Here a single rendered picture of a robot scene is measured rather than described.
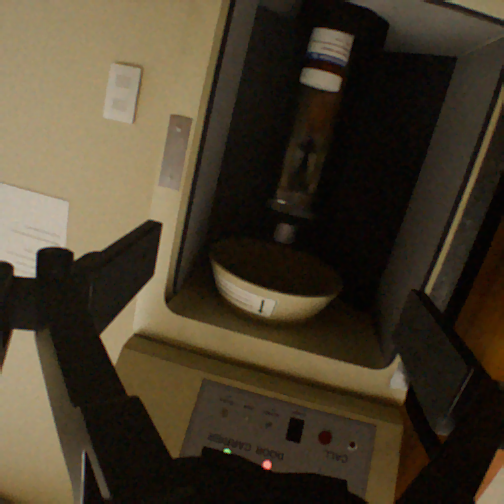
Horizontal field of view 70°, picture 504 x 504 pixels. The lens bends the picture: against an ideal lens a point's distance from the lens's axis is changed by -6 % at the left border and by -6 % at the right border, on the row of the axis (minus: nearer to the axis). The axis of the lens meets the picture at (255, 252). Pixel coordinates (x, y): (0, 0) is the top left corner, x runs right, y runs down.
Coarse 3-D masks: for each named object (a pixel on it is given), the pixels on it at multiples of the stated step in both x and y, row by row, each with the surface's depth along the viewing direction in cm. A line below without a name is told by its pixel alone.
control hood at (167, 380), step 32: (128, 352) 41; (160, 352) 41; (128, 384) 39; (160, 384) 39; (192, 384) 40; (224, 384) 40; (256, 384) 40; (288, 384) 41; (160, 416) 38; (352, 416) 39; (384, 416) 40; (384, 448) 38; (384, 480) 37
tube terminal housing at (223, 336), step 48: (192, 0) 32; (480, 0) 29; (192, 48) 33; (192, 96) 35; (192, 144) 39; (144, 288) 41; (192, 288) 49; (144, 336) 43; (192, 336) 42; (240, 336) 42; (288, 336) 43; (336, 336) 46; (336, 384) 42; (384, 384) 41
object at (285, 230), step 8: (264, 208) 44; (272, 216) 44; (280, 216) 43; (288, 216) 43; (280, 224) 47; (288, 224) 44; (296, 224) 44; (304, 224) 44; (312, 224) 44; (320, 224) 45; (280, 232) 47; (288, 232) 47; (296, 232) 48; (280, 240) 47; (288, 240) 47
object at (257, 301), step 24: (240, 240) 55; (216, 264) 44; (240, 264) 55; (264, 264) 57; (288, 264) 56; (312, 264) 55; (240, 288) 42; (264, 288) 41; (288, 288) 56; (312, 288) 53; (336, 288) 47; (240, 312) 45; (264, 312) 43; (288, 312) 43; (312, 312) 45
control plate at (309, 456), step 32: (192, 416) 38; (224, 416) 38; (256, 416) 39; (288, 416) 39; (320, 416) 39; (192, 448) 37; (224, 448) 37; (256, 448) 37; (288, 448) 38; (320, 448) 38; (352, 480) 37
